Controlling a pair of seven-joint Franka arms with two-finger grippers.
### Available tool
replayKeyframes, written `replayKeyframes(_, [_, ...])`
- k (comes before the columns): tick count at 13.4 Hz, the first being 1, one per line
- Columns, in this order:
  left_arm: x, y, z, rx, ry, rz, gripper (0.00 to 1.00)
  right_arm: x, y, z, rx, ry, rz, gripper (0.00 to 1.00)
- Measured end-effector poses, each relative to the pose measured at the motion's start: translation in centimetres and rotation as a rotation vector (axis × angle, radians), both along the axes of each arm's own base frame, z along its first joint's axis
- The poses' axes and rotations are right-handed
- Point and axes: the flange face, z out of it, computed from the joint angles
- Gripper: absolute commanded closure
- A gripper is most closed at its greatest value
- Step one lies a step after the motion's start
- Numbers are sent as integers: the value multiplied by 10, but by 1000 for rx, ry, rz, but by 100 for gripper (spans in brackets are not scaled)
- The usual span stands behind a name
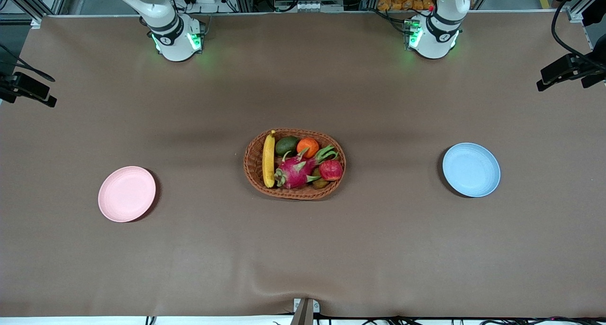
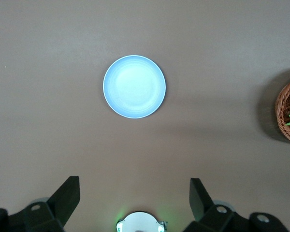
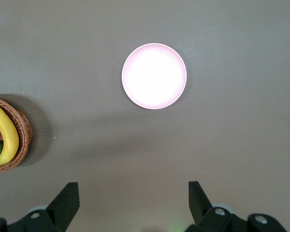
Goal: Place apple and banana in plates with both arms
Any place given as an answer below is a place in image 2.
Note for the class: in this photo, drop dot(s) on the brown wicker basket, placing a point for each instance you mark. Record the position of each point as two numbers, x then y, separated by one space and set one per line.
281 104

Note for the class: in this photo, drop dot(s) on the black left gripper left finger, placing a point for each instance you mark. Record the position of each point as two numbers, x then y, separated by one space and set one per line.
62 198

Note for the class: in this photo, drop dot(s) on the brown table cloth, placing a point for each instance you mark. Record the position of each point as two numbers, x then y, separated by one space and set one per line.
62 96

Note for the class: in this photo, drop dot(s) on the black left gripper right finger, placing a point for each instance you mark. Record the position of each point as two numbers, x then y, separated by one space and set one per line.
200 200

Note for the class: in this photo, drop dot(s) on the light blue plate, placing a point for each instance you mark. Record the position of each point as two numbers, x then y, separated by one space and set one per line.
135 87

